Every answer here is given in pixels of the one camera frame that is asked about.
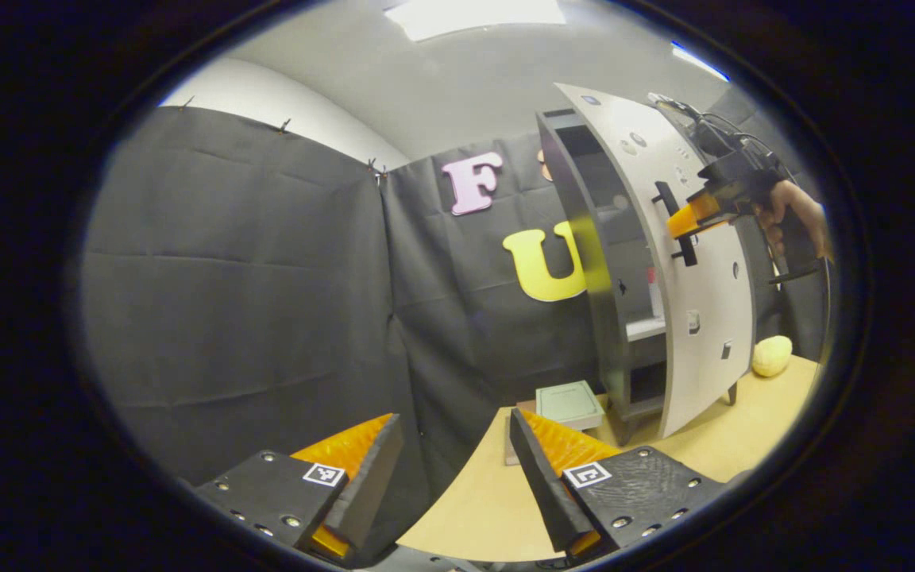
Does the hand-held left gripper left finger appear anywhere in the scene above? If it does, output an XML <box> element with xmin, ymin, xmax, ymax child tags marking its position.
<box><xmin>194</xmin><ymin>413</ymin><xmax>405</xmax><ymax>566</ymax></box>

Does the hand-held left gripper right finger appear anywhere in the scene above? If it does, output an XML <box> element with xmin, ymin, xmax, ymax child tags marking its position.
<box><xmin>509</xmin><ymin>408</ymin><xmax>726</xmax><ymax>566</ymax></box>

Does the black door handle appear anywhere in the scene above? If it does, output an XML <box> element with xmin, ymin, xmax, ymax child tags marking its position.
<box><xmin>654</xmin><ymin>181</ymin><xmax>699</xmax><ymax>268</ymax></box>

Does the dark grey cabinet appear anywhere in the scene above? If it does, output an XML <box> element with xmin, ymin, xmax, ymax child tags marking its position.
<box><xmin>537</xmin><ymin>107</ymin><xmax>744</xmax><ymax>446</ymax></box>

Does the green book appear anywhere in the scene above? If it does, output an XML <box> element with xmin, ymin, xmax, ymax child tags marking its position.
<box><xmin>535</xmin><ymin>380</ymin><xmax>606</xmax><ymax>430</ymax></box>

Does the pale yellow lumpy sponge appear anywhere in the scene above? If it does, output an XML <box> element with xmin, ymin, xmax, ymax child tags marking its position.
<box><xmin>751</xmin><ymin>335</ymin><xmax>793</xmax><ymax>378</ymax></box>

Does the black backdrop cloth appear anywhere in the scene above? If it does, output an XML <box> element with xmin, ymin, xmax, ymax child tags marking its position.
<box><xmin>80</xmin><ymin>103</ymin><xmax>828</xmax><ymax>557</ymax></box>

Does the large ceiling light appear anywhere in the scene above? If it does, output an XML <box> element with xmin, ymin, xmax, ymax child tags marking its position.
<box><xmin>384</xmin><ymin>0</ymin><xmax>566</xmax><ymax>42</ymax></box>

